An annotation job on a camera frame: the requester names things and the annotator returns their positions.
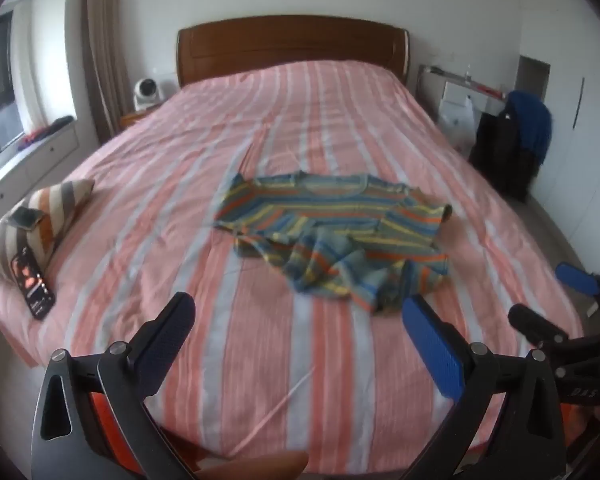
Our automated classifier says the window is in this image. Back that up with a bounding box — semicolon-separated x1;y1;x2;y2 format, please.
0;10;26;161

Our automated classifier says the bed with pink striped cover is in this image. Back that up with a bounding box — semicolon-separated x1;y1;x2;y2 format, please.
0;59;586;471

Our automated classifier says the white round device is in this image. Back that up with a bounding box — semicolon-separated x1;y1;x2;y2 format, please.
132;77;166;111

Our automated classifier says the striped knit shirt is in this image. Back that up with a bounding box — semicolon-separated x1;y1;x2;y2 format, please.
212;171;453;316

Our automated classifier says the beige curtain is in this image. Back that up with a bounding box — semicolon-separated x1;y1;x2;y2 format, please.
82;0;131;146

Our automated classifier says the blue jacket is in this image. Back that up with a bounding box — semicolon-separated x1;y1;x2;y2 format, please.
505;91;553;166

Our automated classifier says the white plastic bag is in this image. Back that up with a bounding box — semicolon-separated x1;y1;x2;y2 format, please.
437;97;478;153

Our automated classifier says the wooden nightstand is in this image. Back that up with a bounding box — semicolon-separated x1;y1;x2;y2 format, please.
120;107;153;131

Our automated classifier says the white window seat cabinet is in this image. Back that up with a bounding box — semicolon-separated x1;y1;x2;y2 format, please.
0;122;101;256

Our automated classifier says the white wardrobe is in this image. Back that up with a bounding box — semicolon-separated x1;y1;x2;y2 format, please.
517;0;600;281

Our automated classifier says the black smartphone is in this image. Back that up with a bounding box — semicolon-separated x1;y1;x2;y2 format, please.
11;247;57;320

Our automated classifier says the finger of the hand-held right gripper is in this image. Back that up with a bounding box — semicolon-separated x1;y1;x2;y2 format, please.
555;261;600;334
508;303;581;349

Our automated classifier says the wooden headboard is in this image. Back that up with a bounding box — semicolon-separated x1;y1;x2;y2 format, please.
176;15;411;88

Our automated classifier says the brown striped pillow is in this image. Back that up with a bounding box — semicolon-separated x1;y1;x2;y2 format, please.
0;178;96;276

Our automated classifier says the person's orange clothing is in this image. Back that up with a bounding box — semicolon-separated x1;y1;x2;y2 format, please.
87;390;600;480

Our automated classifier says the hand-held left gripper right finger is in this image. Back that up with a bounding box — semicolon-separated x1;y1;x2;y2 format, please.
401;294;567;480

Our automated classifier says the white desk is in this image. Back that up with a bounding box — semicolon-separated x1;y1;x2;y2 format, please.
417;64;511;111

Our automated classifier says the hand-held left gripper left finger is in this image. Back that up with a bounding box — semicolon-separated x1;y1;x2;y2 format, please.
31;291;201;480

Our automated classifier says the red cloth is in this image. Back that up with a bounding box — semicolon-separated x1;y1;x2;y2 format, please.
17;127;51;150

